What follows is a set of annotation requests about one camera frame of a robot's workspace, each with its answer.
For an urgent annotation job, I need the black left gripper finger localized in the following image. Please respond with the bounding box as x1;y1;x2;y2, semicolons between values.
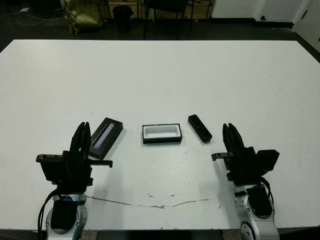
69;121;87;154
81;121;92;158

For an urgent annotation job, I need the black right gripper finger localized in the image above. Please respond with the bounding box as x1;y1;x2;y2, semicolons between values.
228;122;247;155
222;122;236;155

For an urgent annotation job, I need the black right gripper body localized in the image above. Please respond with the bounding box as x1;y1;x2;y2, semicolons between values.
211;147;266;186

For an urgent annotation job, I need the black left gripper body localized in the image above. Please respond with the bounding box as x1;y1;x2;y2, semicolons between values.
36;150;113;192

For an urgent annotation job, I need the black box lid with window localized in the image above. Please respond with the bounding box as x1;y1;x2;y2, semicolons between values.
88;116;125;161

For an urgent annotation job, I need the slim black camera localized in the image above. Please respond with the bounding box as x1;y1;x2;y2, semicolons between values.
187;114;213;144

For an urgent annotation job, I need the black box with white insert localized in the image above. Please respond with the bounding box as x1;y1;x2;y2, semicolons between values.
141;122;184;145

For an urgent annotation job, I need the large crinkled plastic bag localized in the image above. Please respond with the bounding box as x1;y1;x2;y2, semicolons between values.
62;0;105;36

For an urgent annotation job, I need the black trash bin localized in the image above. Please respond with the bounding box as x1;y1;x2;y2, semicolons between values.
112;5;134;33

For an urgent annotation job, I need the black chair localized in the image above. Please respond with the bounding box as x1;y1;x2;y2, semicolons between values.
142;0;195;40

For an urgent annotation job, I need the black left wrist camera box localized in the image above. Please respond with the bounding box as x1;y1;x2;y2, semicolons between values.
40;161;66;185

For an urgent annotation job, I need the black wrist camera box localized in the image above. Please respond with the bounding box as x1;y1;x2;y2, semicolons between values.
256;149;280;175
40;161;66;185

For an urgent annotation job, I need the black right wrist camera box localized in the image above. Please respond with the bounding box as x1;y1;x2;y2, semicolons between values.
256;149;280;175

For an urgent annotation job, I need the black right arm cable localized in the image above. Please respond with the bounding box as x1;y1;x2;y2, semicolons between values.
259;176;276;218

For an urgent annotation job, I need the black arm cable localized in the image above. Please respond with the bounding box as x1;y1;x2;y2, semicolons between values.
259;176;276;218
37;188;61;237

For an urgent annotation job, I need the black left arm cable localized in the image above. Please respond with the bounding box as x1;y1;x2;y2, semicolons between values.
37;188;61;237

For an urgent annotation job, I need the thin white floor cable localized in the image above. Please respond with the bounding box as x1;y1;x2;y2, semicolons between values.
0;8;64;26

